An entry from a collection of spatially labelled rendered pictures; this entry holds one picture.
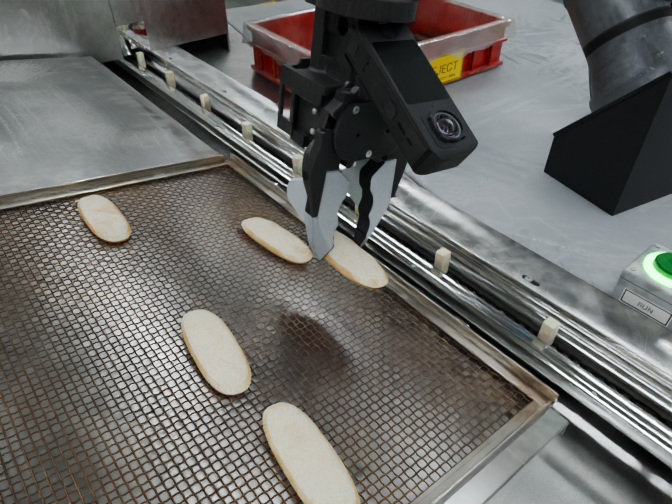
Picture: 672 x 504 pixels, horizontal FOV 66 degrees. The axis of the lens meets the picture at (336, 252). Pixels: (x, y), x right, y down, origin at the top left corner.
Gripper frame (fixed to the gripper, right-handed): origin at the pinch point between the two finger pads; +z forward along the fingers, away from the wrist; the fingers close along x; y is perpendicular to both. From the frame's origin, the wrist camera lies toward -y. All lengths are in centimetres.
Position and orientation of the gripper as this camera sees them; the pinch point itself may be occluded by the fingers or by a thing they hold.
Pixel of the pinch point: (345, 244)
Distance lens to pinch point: 45.8
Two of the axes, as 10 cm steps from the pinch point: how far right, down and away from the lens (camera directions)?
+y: -5.9, -5.1, 6.3
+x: -8.0, 2.4, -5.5
